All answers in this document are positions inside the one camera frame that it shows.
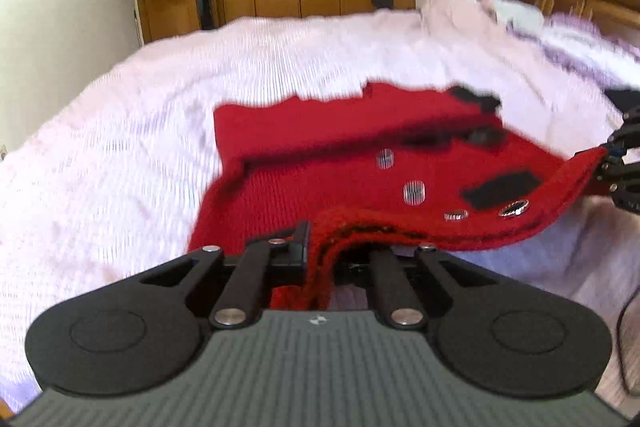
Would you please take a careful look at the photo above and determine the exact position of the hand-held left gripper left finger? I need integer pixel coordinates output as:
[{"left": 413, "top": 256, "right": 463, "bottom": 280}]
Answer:
[{"left": 140, "top": 222, "right": 313, "bottom": 330}]

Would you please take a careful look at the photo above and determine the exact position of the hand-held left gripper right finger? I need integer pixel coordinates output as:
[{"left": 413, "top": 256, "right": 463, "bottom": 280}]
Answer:
[{"left": 367, "top": 243, "right": 501, "bottom": 330}]

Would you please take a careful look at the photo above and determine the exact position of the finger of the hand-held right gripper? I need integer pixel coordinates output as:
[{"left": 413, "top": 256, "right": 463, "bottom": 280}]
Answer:
[
  {"left": 606, "top": 106, "right": 640, "bottom": 158},
  {"left": 594, "top": 154, "right": 640, "bottom": 214}
]

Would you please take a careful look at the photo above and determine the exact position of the red knit cardigan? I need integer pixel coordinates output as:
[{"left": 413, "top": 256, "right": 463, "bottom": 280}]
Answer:
[{"left": 187, "top": 82, "right": 610, "bottom": 313}]

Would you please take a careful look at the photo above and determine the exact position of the pile of purple white clothes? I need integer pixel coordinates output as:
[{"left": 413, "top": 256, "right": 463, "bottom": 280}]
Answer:
[{"left": 482, "top": 0, "right": 640, "bottom": 88}]

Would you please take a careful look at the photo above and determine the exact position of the black cloth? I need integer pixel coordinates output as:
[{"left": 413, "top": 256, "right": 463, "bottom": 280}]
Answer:
[{"left": 604, "top": 88, "right": 640, "bottom": 110}]

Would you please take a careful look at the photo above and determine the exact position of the pink checked bedsheet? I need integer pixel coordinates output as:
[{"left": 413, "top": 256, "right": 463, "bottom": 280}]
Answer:
[{"left": 0, "top": 0, "right": 640, "bottom": 414}]

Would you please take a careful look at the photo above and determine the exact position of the black cable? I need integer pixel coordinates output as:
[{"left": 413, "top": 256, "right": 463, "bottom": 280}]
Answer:
[{"left": 616, "top": 284, "right": 640, "bottom": 399}]

